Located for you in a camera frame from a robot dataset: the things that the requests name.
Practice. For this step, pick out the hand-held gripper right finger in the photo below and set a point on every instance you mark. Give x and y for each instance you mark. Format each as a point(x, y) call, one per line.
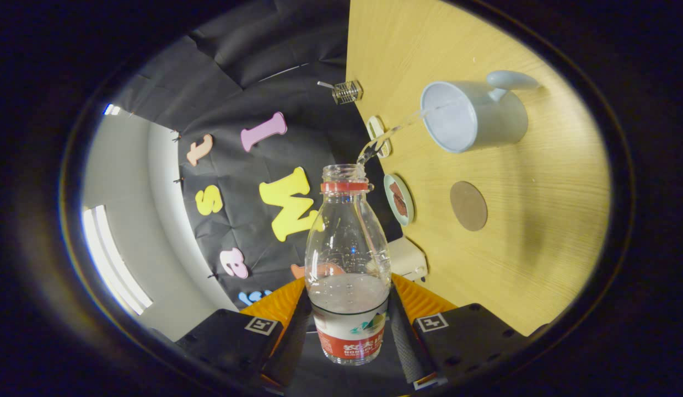
point(404, 353)

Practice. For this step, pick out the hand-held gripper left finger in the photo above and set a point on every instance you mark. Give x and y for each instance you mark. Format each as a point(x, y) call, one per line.
point(291, 347)

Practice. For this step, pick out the clear plastic juice bottle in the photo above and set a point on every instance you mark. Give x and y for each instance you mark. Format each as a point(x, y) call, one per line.
point(349, 331)

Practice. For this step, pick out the brown round coaster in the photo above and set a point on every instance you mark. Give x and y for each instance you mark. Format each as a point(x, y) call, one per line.
point(468, 207)

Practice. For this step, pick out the white cup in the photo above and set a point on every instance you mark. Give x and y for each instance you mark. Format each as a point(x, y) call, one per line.
point(501, 121)

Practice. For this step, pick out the white toaster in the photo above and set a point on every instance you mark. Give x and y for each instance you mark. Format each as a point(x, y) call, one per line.
point(407, 259)

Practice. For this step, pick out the brown meat piece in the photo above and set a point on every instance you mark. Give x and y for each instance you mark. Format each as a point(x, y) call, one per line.
point(397, 191)
point(401, 208)

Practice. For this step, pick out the pale green plate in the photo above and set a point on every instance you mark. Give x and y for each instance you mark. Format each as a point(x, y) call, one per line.
point(410, 204)

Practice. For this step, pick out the wooden table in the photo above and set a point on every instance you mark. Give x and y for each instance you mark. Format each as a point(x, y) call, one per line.
point(539, 220)

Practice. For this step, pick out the long ceiling light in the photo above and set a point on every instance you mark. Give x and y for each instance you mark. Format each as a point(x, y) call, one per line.
point(115, 259)

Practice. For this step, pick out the white divided dish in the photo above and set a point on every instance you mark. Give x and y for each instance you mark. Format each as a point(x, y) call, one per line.
point(376, 128)

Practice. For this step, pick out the metal spoon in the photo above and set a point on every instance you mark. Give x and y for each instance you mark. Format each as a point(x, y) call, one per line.
point(324, 84)

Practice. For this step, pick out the black backdrop cloth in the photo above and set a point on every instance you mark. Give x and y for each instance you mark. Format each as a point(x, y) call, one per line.
point(236, 71)

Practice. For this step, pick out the small ceiling light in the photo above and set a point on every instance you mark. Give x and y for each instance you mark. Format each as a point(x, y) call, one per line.
point(111, 110)

